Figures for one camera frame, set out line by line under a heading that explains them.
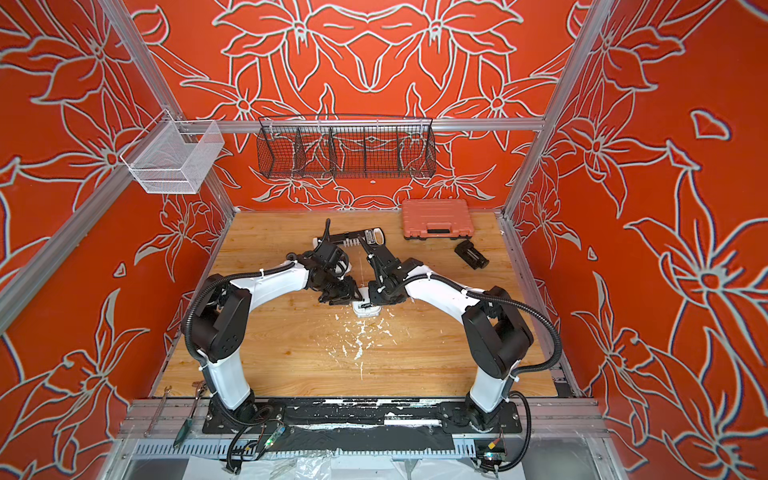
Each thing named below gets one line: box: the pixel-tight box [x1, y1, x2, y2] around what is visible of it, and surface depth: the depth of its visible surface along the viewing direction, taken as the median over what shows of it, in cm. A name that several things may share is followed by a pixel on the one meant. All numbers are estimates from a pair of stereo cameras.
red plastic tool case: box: [402, 198, 474, 240], surface depth 113 cm
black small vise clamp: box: [454, 240, 490, 270], surface depth 106 cm
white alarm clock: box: [352, 301, 382, 318], surface depth 91 cm
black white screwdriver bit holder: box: [313, 228, 386, 248], surface depth 112 cm
